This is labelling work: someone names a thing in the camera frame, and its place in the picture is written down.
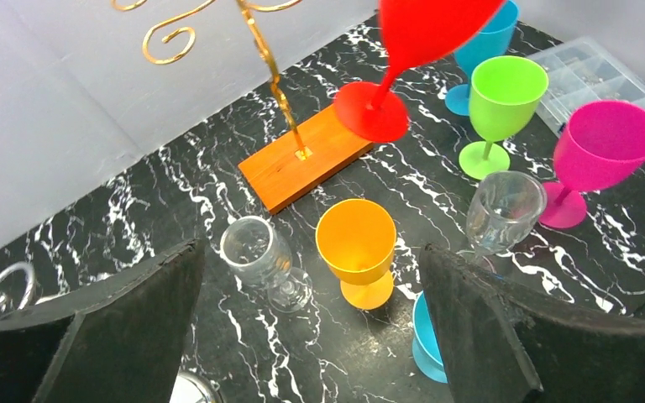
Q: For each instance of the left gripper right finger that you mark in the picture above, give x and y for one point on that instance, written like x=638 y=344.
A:
x=501 y=341

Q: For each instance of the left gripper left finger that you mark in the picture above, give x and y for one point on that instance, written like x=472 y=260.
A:
x=115 y=340

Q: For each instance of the teal wine glass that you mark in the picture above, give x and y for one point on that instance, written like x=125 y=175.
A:
x=425 y=350

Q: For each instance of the clear wine glass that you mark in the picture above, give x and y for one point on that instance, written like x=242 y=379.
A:
x=262 y=259
x=504 y=209

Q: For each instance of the orange yellow wine glass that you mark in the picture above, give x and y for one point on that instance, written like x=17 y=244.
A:
x=356 y=238

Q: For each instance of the pink wine glass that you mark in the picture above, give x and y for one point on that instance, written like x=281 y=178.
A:
x=602 y=144

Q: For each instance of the green wine glass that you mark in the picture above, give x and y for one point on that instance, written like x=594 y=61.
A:
x=505 y=93

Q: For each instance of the blue wine glass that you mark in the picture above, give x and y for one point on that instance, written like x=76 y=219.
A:
x=492 y=41

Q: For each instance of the red wine glass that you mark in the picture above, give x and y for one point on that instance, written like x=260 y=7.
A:
x=415 y=33

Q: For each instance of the clear plastic screw box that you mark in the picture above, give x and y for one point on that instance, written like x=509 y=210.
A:
x=582 y=71

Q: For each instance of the gold wire glass rack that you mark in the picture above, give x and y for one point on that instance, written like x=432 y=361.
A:
x=310 y=152

